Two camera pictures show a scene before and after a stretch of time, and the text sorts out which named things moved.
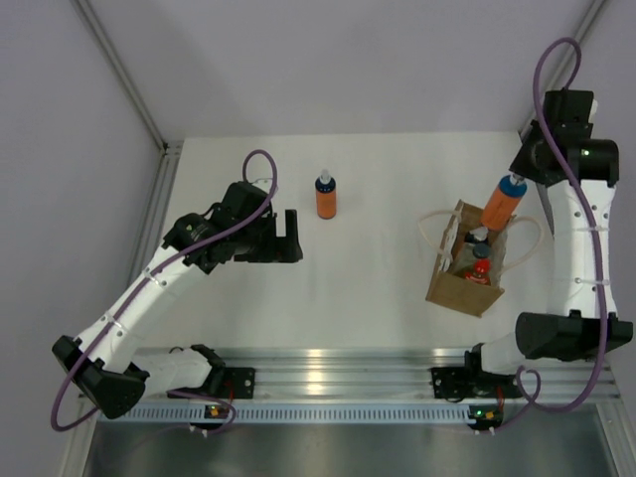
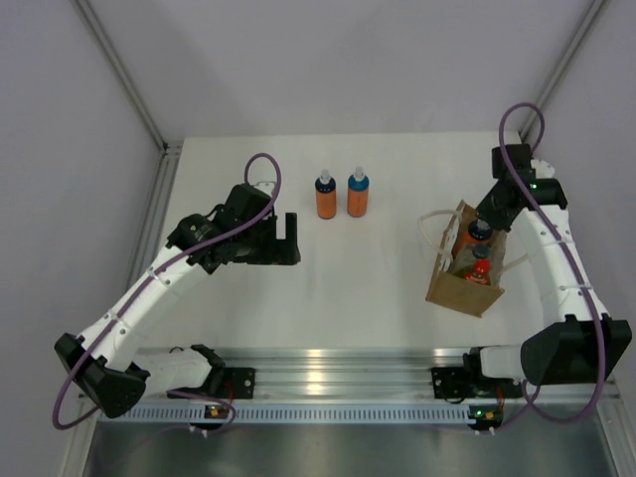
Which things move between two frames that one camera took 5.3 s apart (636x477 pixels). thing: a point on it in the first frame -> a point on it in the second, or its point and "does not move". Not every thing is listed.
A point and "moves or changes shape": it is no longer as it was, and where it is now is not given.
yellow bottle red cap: x=481 y=272 does not move
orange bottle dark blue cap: x=326 y=196 does not move
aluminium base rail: x=370 y=373 does not move
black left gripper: x=286 y=249 does not move
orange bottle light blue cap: x=504 y=202 moves or changes shape
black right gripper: x=519 y=164 -> x=483 y=212
